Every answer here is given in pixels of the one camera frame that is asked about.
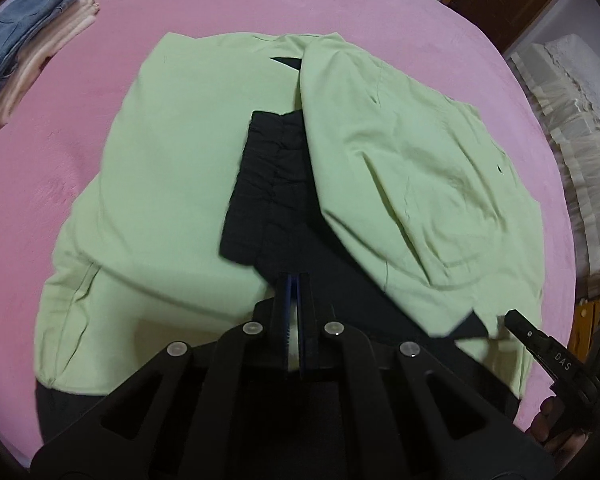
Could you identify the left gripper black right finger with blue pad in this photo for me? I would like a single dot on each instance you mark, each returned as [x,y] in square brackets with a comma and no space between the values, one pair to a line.
[369,411]

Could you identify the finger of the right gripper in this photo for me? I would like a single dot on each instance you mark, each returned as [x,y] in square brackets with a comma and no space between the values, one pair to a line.
[541,346]

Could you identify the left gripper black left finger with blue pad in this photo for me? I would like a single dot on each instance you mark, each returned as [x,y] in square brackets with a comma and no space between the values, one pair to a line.
[200,410]

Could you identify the light green black hooded jacket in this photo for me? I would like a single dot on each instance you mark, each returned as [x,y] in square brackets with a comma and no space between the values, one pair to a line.
[236,159]

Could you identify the folded beige pink clothes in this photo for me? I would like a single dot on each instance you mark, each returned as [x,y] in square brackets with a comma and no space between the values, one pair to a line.
[43,46]

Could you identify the person's right hand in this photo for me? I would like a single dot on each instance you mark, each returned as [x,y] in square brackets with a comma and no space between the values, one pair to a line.
[561,444]

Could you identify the beige ruffled bedding pile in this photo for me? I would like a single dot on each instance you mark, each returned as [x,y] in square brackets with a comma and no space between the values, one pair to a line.
[561,80]

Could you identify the pink bed blanket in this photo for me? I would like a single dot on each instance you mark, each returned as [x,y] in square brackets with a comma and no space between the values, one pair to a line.
[51,147]

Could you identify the folded blue jeans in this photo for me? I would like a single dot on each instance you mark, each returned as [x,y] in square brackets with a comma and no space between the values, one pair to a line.
[20,21]

